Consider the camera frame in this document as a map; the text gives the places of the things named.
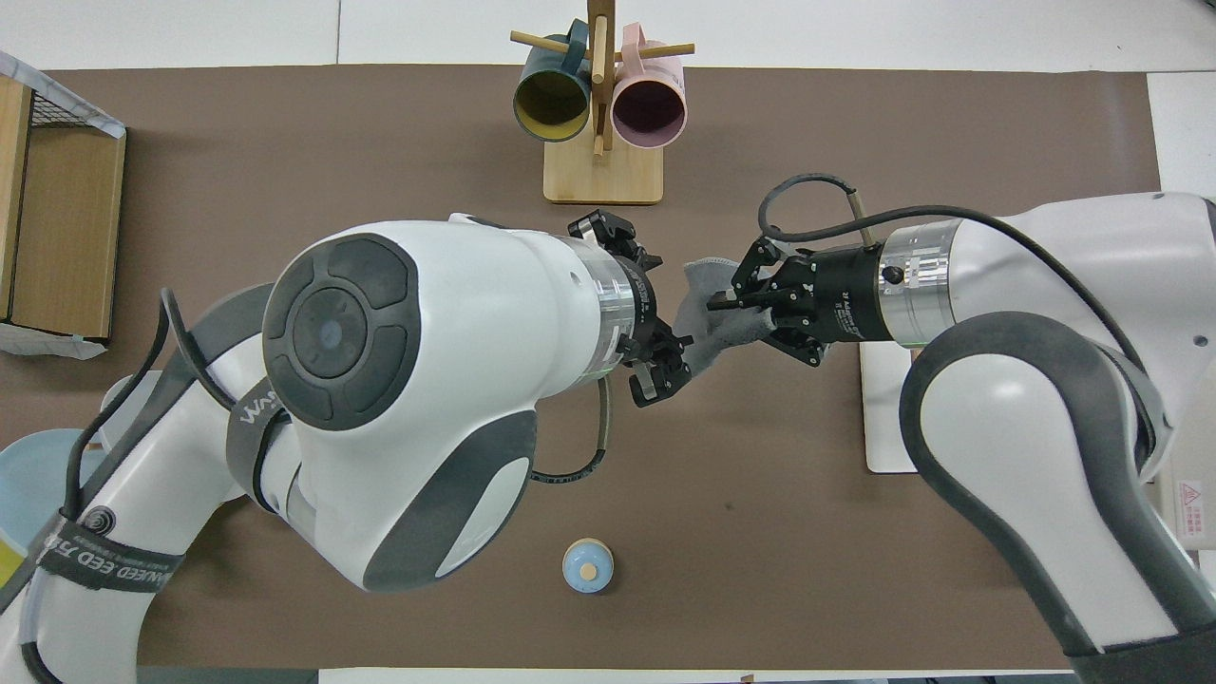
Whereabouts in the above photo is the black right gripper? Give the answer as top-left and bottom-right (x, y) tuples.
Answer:
(708, 239), (892, 368)

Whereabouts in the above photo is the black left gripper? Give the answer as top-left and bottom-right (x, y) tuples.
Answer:
(568, 211), (694, 408)

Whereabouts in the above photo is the purple and grey towel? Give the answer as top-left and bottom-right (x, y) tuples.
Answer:
(673, 256), (808, 381)

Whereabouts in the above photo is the wooden mug tree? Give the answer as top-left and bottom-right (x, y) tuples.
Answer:
(510, 0), (696, 206)

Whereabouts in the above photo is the dark teal mug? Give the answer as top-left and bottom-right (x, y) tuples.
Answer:
(513, 19), (595, 143)

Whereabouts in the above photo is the pink mug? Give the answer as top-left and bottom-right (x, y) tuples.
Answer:
(611, 24), (688, 150)

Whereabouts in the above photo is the brown table mat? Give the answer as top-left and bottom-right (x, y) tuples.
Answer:
(0, 65), (1212, 671)

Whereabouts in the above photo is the blue jar wooden knob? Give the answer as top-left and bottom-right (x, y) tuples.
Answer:
(562, 538), (616, 595)

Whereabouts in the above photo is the beige toaster oven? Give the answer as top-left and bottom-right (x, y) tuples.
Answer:
(1145, 418), (1216, 550)

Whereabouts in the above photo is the grey plate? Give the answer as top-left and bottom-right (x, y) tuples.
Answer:
(99, 372), (167, 452)

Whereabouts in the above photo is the wooden box with mesh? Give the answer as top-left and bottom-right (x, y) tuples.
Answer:
(0, 74), (127, 343)

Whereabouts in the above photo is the white marble-patterned sheet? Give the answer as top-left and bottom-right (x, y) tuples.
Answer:
(0, 323), (110, 360)
(0, 49), (126, 139)

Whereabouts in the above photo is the light blue plate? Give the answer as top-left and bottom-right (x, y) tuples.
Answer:
(0, 428), (105, 561)

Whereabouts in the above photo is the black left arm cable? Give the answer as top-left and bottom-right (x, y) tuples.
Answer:
(19, 285), (614, 684)

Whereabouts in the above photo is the black wire basket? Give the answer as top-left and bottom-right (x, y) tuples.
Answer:
(27, 87), (82, 129)

